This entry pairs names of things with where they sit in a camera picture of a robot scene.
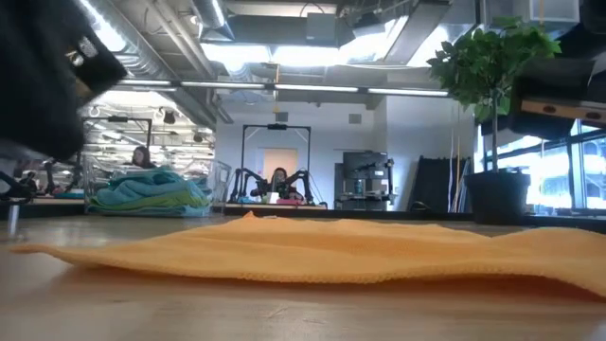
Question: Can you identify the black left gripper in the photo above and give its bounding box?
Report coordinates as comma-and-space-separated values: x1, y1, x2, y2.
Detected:
0, 0, 129, 162

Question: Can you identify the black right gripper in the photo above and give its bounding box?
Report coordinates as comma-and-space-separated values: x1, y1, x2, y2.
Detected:
480, 56, 606, 142

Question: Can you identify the light blue microfiber towel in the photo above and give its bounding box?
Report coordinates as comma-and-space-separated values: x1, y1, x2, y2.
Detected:
97, 178, 209, 206

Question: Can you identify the pale blue microfiber towel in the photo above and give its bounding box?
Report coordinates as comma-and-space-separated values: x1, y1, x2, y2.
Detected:
87, 204, 212, 218

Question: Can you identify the green microfiber towel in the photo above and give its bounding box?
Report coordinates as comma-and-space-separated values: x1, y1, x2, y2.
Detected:
89, 188, 212, 210

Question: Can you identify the orange microfiber towel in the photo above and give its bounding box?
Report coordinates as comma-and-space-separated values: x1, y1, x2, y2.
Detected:
9, 211, 606, 298

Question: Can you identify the green plant in black pot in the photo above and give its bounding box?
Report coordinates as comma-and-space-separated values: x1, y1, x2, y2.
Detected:
425, 16, 562, 226

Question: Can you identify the person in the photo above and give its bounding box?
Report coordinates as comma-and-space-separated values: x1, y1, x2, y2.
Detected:
264, 167, 304, 203
126, 145, 156, 171

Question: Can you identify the long ceiling light bar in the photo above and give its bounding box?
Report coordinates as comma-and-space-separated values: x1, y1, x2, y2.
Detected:
366, 86, 450, 98

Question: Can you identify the black curtain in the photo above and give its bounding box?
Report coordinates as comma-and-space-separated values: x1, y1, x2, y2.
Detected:
409, 155, 474, 213

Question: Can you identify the clear plastic bin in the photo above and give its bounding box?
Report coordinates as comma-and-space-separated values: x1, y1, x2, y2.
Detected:
83, 158, 233, 218

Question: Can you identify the dark equipment cart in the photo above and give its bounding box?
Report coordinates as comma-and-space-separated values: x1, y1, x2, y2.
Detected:
334, 178, 394, 210

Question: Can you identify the plain interior door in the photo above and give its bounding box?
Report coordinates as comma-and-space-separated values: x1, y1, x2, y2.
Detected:
262, 147, 298, 190

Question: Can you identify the wooden background table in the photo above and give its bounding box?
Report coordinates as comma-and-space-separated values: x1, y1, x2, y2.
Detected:
222, 202, 328, 212

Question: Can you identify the black gantry frame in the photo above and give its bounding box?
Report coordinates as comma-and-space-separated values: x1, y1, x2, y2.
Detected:
78, 116, 153, 190
241, 123, 312, 203

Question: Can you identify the silver ceiling duct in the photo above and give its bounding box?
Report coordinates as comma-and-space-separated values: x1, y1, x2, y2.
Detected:
80, 0, 167, 80
191, 0, 236, 42

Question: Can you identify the silver metal post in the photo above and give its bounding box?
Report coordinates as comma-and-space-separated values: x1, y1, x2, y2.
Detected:
7, 201, 21, 236

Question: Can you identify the black wall monitor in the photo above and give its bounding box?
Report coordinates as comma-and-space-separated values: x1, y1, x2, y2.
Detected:
343, 151, 389, 180

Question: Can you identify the black aluminium table frame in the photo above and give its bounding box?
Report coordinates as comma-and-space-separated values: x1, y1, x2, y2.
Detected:
0, 203, 606, 234

